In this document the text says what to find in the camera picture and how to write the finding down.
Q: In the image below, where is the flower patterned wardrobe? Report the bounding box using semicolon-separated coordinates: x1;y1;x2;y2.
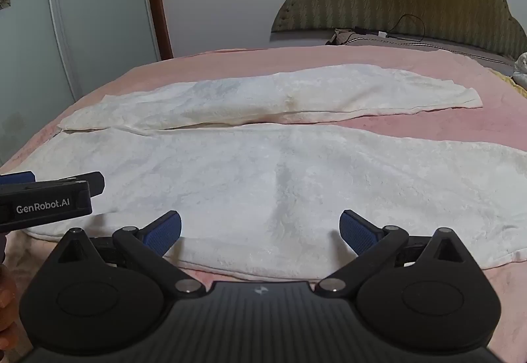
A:
0;0;162;168

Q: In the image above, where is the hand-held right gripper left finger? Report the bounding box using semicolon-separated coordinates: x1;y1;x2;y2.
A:
58;210;207;298

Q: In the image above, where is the pink blanket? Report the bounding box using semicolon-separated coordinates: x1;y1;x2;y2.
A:
0;46;527;363

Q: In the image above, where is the black cable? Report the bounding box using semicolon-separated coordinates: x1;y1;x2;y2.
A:
354;14;427;43

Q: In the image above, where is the white towel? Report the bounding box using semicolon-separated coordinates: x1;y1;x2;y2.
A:
12;63;527;282

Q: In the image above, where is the yellow cloth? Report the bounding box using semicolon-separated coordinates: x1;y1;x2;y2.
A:
499;70;527;93

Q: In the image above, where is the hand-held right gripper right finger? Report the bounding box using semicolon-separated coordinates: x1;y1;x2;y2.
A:
314;210;464;298

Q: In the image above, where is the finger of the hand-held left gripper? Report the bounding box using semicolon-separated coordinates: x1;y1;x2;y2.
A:
58;171;105;197
0;171;36;185

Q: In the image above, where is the white crumpled cloth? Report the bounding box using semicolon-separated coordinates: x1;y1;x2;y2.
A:
512;52;527;91

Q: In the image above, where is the person's left hand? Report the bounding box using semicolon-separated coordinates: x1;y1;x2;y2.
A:
0;264;20;347

